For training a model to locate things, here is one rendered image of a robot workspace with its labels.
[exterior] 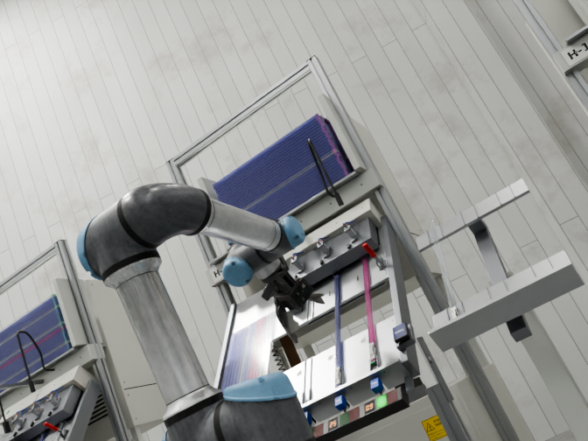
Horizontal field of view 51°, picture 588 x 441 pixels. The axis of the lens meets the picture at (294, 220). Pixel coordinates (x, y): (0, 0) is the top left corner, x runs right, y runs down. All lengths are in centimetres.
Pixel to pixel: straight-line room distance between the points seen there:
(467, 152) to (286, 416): 410
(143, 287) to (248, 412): 31
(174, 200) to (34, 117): 537
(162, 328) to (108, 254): 17
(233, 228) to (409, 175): 375
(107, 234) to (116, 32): 527
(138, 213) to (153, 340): 23
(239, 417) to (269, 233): 46
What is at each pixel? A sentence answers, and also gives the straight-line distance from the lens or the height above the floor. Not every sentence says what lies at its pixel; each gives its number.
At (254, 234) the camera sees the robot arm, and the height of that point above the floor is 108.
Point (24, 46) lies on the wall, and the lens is 692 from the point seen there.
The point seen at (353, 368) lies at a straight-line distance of 171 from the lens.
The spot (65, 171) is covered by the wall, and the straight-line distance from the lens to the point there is 607.
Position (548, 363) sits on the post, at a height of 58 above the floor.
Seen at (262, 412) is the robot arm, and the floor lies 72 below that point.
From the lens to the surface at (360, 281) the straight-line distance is 197.
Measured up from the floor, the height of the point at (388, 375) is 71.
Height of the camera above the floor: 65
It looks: 18 degrees up
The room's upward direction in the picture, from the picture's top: 25 degrees counter-clockwise
